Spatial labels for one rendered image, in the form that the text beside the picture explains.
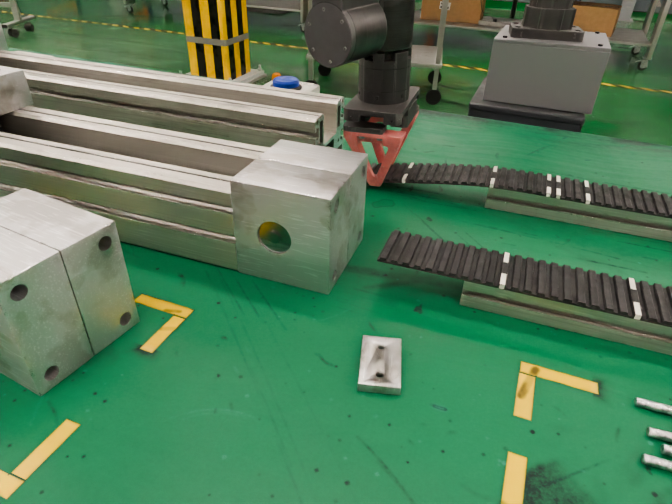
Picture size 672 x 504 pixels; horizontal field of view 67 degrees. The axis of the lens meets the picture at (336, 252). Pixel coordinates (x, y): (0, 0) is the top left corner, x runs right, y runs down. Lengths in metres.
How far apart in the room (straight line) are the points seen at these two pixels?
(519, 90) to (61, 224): 0.80
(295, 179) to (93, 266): 0.17
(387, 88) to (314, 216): 0.21
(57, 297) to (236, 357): 0.13
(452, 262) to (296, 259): 0.13
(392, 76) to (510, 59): 0.45
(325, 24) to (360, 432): 0.35
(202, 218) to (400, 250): 0.18
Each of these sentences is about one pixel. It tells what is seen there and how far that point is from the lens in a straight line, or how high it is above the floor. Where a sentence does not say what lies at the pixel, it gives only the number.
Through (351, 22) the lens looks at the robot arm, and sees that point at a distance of 0.50.
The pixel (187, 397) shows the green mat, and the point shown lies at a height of 0.78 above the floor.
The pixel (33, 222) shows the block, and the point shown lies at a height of 0.87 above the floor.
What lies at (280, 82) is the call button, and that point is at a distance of 0.79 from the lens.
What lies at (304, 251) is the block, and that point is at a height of 0.82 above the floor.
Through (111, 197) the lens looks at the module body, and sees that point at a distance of 0.53.
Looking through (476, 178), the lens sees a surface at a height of 0.81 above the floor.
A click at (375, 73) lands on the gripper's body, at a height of 0.92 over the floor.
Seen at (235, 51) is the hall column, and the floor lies 0.22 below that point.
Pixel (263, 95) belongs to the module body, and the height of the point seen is 0.86.
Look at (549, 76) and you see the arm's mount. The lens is 1.00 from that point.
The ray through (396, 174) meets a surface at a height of 0.80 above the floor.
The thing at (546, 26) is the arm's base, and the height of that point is 0.91.
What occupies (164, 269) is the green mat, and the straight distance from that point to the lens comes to 0.50.
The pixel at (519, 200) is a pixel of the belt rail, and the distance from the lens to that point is 0.62.
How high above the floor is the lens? 1.06
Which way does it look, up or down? 34 degrees down
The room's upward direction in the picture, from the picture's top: 2 degrees clockwise
